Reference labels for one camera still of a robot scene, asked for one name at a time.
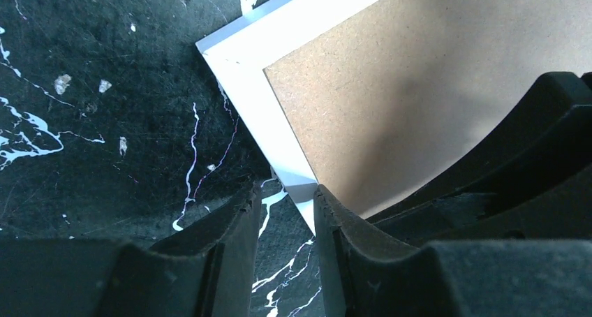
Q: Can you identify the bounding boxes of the white picture frame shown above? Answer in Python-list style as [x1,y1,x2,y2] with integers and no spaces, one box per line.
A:
[195,0,379,231]

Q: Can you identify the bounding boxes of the brown cardboard backing board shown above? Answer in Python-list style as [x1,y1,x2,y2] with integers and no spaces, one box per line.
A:
[265,0,591,217]

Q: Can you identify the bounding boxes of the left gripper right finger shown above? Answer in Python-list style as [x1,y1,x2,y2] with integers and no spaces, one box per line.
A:
[314,72,591,316]

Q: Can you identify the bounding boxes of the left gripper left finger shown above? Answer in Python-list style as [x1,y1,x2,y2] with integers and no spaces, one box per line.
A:
[1,184,262,316]

